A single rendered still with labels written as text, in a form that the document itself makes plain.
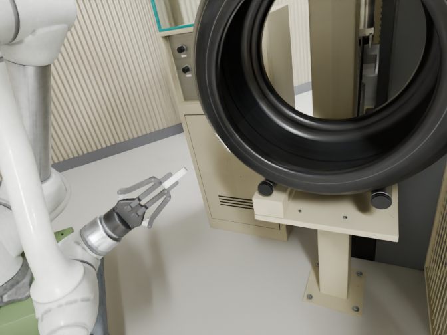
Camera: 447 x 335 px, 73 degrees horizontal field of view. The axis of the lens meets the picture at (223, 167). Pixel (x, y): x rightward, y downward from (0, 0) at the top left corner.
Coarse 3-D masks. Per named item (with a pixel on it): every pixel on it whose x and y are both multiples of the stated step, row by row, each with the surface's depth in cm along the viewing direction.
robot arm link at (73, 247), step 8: (80, 232) 74; (64, 240) 74; (72, 240) 73; (80, 240) 72; (64, 248) 71; (72, 248) 71; (80, 248) 71; (88, 248) 72; (72, 256) 69; (80, 256) 70; (88, 256) 71; (96, 256) 74; (88, 264) 69; (96, 264) 73; (96, 272) 72
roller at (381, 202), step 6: (390, 186) 71; (372, 192) 71; (378, 192) 69; (384, 192) 69; (390, 192) 70; (372, 198) 70; (378, 198) 69; (384, 198) 68; (390, 198) 68; (372, 204) 70; (378, 204) 70; (384, 204) 69; (390, 204) 69
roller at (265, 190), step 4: (264, 180) 82; (268, 180) 82; (260, 184) 82; (264, 184) 81; (268, 184) 81; (272, 184) 81; (276, 184) 83; (260, 188) 82; (264, 188) 82; (268, 188) 81; (272, 188) 81; (260, 192) 83; (264, 192) 82; (268, 192) 82; (272, 192) 81
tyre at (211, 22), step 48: (240, 0) 55; (432, 0) 44; (192, 48) 68; (240, 48) 88; (432, 48) 70; (240, 96) 92; (432, 96) 53; (240, 144) 73; (288, 144) 93; (336, 144) 91; (384, 144) 81; (432, 144) 55; (336, 192) 69
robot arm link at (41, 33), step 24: (24, 0) 55; (48, 0) 60; (72, 0) 67; (24, 24) 57; (48, 24) 61; (72, 24) 69; (0, 48) 62; (24, 48) 61; (48, 48) 65; (24, 72) 66; (48, 72) 71; (24, 96) 70; (48, 96) 74; (24, 120) 74; (48, 120) 78; (48, 144) 83; (48, 168) 88; (0, 192) 88; (48, 192) 90
